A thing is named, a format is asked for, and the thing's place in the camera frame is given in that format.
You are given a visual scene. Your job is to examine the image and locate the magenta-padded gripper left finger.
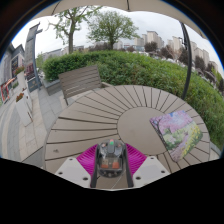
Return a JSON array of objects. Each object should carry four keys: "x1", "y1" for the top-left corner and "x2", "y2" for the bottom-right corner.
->
[{"x1": 54, "y1": 143, "x2": 101, "y2": 189}]

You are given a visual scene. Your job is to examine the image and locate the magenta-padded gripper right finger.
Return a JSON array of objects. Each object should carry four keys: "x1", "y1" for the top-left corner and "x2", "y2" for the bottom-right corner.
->
[{"x1": 123, "y1": 143, "x2": 171, "y2": 189}]

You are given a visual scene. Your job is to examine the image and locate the grey stone planter wall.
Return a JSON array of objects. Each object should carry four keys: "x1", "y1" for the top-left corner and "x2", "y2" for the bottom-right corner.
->
[{"x1": 43, "y1": 79, "x2": 63, "y2": 96}]

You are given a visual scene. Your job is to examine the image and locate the thin-crowned tree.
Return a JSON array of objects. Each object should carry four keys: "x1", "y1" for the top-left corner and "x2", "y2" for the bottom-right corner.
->
[{"x1": 48, "y1": 5, "x2": 101, "y2": 54}]

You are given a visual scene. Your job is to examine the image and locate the grey slatted outdoor chair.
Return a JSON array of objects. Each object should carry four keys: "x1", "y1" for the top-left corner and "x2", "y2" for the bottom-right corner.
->
[{"x1": 58, "y1": 64, "x2": 113, "y2": 106}]

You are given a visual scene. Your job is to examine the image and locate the distant apartment buildings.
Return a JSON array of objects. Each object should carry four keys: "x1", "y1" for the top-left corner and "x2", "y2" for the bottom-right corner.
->
[{"x1": 41, "y1": 30, "x2": 224, "y2": 81}]

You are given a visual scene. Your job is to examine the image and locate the grey storefront building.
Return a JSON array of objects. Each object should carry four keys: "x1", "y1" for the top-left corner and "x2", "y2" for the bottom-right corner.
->
[{"x1": 0, "y1": 43, "x2": 26, "y2": 104}]

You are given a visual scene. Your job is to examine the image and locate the beige patio umbrella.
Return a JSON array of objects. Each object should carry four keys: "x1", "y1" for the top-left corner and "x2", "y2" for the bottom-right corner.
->
[{"x1": 31, "y1": 0, "x2": 209, "y2": 101}]

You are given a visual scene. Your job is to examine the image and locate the tall grey sign pylon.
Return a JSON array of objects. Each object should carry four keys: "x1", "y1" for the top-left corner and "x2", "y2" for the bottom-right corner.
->
[{"x1": 24, "y1": 22, "x2": 44, "y2": 93}]

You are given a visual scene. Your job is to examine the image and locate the white flower planter box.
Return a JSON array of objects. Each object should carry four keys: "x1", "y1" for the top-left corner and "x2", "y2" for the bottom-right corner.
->
[
  {"x1": 14, "y1": 91, "x2": 34, "y2": 128},
  {"x1": 14, "y1": 66, "x2": 28, "y2": 91}
]

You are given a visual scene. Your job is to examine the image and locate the dense-crowned green tree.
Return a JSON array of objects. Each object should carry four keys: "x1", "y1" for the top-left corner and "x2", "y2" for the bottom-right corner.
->
[{"x1": 87, "y1": 10, "x2": 139, "y2": 51}]

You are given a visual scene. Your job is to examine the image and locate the green hedge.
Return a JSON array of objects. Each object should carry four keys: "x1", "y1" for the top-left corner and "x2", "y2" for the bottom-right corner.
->
[{"x1": 42, "y1": 49, "x2": 224, "y2": 151}]

